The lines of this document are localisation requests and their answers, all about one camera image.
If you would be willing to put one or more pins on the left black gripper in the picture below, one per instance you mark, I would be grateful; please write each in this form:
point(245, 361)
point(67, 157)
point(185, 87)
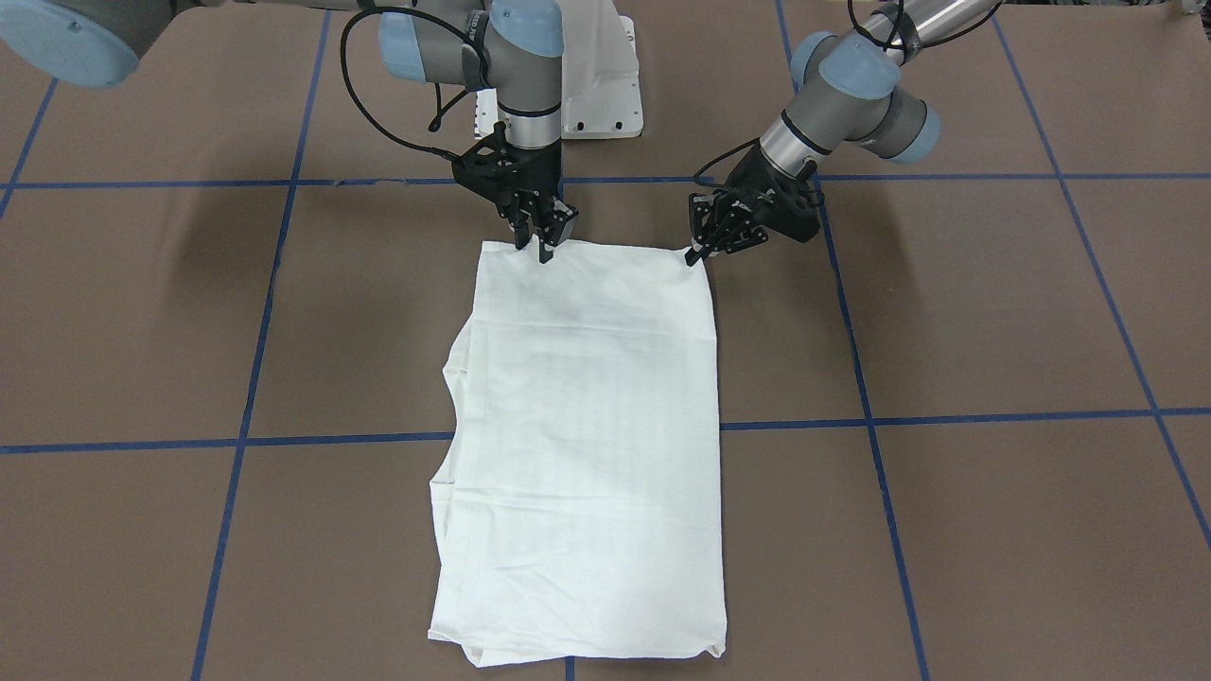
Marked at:
point(754, 183)

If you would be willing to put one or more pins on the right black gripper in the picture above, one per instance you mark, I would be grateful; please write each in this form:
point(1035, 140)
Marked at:
point(540, 172)

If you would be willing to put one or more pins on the white long-sleeve printed shirt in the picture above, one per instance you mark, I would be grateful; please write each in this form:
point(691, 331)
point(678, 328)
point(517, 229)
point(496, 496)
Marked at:
point(578, 510)

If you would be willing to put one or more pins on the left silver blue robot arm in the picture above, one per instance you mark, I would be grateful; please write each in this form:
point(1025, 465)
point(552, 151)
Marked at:
point(848, 91)

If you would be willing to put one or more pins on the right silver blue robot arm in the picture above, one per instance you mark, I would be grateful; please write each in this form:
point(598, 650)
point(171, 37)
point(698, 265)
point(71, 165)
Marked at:
point(194, 87)

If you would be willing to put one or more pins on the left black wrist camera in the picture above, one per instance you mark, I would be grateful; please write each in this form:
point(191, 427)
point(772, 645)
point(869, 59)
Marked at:
point(795, 209)

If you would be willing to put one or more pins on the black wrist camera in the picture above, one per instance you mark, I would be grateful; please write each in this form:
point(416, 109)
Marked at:
point(486, 170)
point(795, 209)

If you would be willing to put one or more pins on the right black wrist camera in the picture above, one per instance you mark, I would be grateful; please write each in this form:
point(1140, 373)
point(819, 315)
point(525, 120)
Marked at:
point(486, 170)

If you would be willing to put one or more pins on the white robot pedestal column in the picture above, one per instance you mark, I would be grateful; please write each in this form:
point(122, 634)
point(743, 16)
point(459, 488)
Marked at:
point(596, 76)

